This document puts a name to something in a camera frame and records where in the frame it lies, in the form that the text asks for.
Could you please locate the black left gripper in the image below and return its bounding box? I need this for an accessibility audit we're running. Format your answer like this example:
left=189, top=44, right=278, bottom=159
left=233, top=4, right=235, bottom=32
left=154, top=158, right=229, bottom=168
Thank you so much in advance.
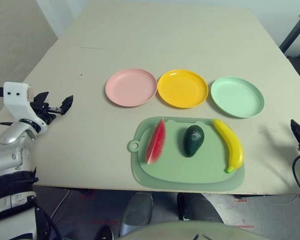
left=29, top=91, right=75, bottom=126

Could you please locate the yellow banana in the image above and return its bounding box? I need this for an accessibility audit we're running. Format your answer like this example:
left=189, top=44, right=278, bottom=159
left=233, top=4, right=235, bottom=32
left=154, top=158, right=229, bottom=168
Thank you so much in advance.
left=212, top=118, right=245, bottom=175

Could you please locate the dark green avocado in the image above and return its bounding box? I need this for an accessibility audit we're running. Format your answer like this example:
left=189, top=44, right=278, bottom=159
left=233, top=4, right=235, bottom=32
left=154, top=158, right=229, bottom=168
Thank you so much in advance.
left=183, top=124, right=205, bottom=158

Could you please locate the red watermelon slice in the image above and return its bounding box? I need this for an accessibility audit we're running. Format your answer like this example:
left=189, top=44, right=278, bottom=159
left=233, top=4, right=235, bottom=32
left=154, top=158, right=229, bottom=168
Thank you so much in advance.
left=144, top=117, right=167, bottom=165

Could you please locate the mint green round plate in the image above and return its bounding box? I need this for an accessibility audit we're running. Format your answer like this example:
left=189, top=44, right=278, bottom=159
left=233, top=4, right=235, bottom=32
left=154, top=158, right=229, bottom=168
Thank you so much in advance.
left=210, top=76, right=265, bottom=119

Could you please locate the pink round plate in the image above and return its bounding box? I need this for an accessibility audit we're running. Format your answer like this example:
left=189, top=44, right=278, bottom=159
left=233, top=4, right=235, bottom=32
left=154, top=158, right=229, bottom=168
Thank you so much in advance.
left=105, top=68, right=158, bottom=108

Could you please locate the grey robot right leg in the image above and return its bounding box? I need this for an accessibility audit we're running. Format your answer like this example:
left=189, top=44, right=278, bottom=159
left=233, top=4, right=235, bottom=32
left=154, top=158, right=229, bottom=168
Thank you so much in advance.
left=176, top=192, right=225, bottom=224

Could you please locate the grey robot leg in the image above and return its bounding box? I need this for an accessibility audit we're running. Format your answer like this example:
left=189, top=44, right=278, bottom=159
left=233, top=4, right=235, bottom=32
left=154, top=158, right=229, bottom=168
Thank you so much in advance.
left=176, top=192, right=225, bottom=224
left=119, top=191, right=154, bottom=237

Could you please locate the yellow round plate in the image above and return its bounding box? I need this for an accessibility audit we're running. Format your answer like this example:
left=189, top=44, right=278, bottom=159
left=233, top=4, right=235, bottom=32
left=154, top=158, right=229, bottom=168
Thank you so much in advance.
left=157, top=69, right=209, bottom=109

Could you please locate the green cutting board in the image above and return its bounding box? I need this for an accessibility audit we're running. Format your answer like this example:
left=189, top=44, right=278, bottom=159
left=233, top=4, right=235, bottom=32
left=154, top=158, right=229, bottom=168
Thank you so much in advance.
left=126, top=116, right=246, bottom=193

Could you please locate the grey robot left leg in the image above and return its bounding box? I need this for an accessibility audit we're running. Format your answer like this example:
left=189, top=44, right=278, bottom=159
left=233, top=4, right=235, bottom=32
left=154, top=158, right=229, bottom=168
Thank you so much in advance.
left=119, top=191, right=154, bottom=237

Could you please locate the black robot body part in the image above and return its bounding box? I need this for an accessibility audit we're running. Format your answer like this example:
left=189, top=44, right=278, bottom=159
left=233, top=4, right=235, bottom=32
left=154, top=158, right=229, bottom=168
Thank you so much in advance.
left=93, top=224, right=115, bottom=240

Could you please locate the light grey robot torso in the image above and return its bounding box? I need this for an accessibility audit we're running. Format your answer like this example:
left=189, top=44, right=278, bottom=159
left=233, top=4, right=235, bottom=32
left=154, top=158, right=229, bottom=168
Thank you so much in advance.
left=129, top=219, right=246, bottom=240

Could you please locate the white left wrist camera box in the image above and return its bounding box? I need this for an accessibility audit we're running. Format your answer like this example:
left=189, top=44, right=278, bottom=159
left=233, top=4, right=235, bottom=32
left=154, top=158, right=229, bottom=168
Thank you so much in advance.
left=2, top=81, right=48, bottom=135

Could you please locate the white floor cable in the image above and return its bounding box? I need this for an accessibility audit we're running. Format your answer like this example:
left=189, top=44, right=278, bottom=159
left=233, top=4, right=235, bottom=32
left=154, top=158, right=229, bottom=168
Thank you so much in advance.
left=51, top=189, right=71, bottom=218

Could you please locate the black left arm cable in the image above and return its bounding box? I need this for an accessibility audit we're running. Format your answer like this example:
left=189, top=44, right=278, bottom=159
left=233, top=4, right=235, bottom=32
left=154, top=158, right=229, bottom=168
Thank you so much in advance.
left=32, top=197, right=66, bottom=240

